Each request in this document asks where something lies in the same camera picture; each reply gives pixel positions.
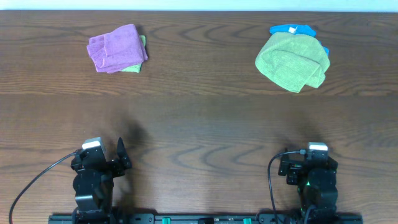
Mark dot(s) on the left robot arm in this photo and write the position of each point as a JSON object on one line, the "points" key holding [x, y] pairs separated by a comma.
{"points": [[93, 183]]}

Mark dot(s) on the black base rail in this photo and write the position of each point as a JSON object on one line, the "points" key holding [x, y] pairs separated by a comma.
{"points": [[148, 218]]}

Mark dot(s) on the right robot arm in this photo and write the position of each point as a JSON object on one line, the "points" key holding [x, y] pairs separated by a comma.
{"points": [[315, 178]]}

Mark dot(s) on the large green microfiber cloth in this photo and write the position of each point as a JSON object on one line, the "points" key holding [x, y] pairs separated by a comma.
{"points": [[293, 61]]}

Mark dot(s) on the blue crumpled cloth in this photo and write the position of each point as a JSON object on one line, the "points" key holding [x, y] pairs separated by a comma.
{"points": [[295, 29]]}

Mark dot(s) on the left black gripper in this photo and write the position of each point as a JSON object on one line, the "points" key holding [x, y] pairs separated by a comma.
{"points": [[120, 167]]}

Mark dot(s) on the green folded cloth under purple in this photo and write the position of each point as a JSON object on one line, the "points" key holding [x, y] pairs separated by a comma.
{"points": [[137, 67]]}

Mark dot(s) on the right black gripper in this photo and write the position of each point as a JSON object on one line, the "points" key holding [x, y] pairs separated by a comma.
{"points": [[292, 166]]}

